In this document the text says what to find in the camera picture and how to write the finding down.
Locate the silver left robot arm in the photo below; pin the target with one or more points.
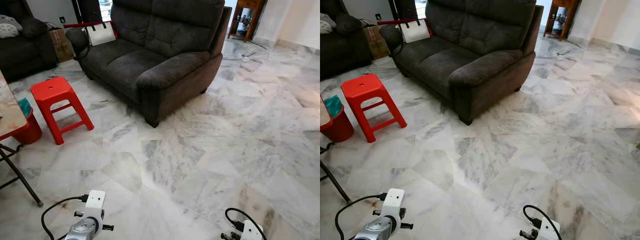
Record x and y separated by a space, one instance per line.
375 231
82 230

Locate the teal bin liner bag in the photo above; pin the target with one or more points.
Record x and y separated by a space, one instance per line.
25 106
333 104

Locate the red rubbish bin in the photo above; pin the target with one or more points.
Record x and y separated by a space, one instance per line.
340 127
31 132

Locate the red plastic stool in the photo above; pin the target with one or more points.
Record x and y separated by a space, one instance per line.
50 90
365 86

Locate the dark grey long sofa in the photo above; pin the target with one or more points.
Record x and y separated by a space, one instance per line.
340 50
25 55

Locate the large grey Totoro plush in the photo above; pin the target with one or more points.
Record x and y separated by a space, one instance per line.
7 30
326 25

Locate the brown cardboard box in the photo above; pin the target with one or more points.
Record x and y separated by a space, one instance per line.
376 42
61 45

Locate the black cushion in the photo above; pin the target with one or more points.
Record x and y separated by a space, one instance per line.
34 27
347 23

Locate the brown wooden cabinet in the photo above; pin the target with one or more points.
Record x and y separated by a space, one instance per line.
570 20
255 20

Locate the long red pole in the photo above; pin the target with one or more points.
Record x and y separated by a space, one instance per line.
75 24
387 21

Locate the dark wooden door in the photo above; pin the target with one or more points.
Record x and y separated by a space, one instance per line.
87 10
402 7

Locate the dark grey two-seat sofa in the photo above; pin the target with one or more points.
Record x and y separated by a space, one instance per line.
150 50
475 45

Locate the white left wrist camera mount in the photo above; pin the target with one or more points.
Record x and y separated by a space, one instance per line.
395 200
95 202

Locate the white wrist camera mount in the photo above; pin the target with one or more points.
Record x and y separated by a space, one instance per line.
251 232
395 200
548 231
95 202

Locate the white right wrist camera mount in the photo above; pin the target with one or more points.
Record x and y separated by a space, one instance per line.
251 232
548 231

